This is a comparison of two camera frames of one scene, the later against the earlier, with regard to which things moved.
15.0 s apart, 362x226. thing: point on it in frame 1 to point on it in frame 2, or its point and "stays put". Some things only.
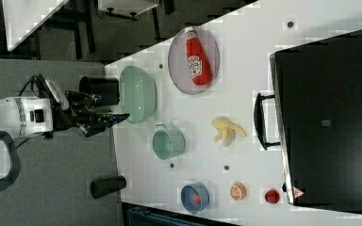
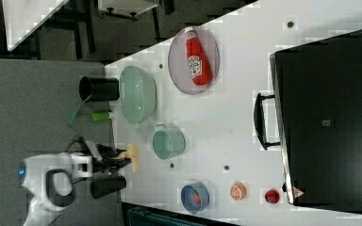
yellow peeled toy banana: [227, 130] to [132, 153]
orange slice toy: [238, 191] stays put
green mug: [168, 142] stays put
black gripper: [78, 111] to [109, 161]
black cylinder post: [102, 186] stays put
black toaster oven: [325, 116] stays put
